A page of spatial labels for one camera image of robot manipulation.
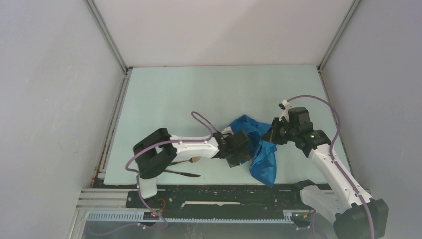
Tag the small circuit board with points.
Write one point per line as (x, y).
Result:
(151, 216)

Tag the knife with black handle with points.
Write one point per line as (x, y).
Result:
(186, 174)

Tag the fork with black handle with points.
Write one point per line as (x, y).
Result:
(191, 160)

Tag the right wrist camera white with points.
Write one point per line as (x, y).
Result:
(284, 106)

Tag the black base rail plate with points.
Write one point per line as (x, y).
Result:
(222, 202)

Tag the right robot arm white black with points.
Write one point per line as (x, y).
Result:
(353, 211)

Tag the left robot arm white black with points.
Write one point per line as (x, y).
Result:
(157, 151)

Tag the blue cloth napkin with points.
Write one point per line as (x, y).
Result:
(263, 167)

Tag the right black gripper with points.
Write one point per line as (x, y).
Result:
(271, 136)

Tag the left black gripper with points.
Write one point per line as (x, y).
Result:
(243, 155)

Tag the aluminium frame rail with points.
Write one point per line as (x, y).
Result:
(108, 204)

